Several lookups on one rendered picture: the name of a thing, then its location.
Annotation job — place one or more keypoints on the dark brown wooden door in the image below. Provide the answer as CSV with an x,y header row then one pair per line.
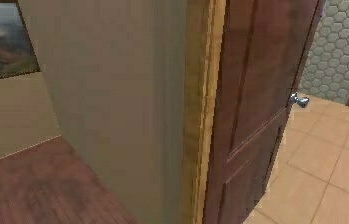
x,y
252,110

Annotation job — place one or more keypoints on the silver door knob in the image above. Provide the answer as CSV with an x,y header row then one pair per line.
x,y
298,99

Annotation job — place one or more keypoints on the framed landscape painting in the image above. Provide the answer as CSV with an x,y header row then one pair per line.
x,y
2,43

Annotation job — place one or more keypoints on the light wooden door frame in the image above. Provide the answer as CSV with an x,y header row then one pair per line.
x,y
200,110

